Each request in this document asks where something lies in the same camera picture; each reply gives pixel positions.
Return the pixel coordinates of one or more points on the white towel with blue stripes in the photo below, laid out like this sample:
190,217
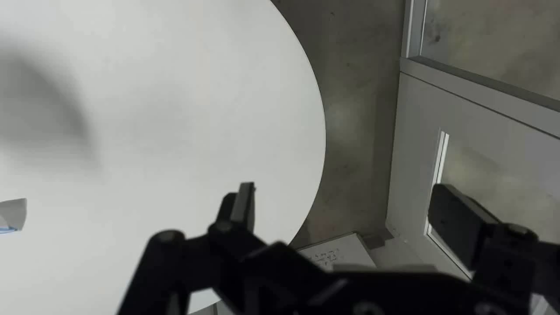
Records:
10,214

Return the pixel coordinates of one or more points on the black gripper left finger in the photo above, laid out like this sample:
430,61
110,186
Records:
243,203

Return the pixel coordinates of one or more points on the white printed paper box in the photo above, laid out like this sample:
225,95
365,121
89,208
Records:
339,254

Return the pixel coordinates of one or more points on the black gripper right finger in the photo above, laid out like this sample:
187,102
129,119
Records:
460,224

